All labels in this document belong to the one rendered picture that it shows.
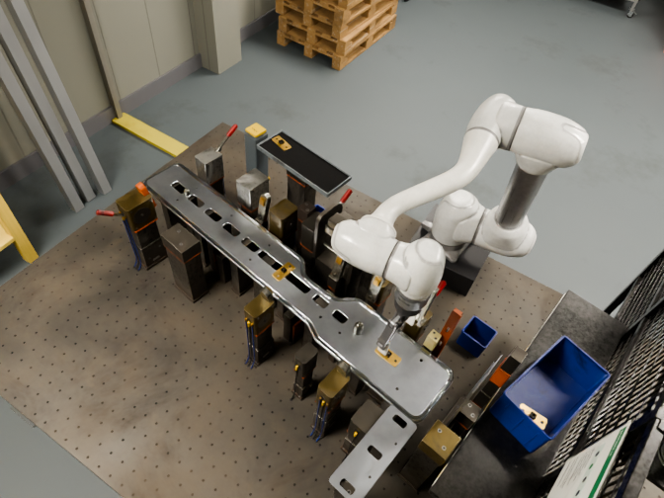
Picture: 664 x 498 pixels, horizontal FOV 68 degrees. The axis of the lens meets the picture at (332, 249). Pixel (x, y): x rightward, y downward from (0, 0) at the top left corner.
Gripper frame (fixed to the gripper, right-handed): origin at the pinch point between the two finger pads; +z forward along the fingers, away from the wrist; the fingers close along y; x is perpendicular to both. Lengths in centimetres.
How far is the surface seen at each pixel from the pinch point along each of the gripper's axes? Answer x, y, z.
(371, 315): -13.1, -7.6, 13.2
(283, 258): -51, -4, 13
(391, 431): 15.3, 18.5, 13.3
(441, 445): 28.0, 14.5, 7.4
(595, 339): 48, -52, 10
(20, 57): -236, -4, 18
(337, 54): -220, -242, 99
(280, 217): -61, -12, 5
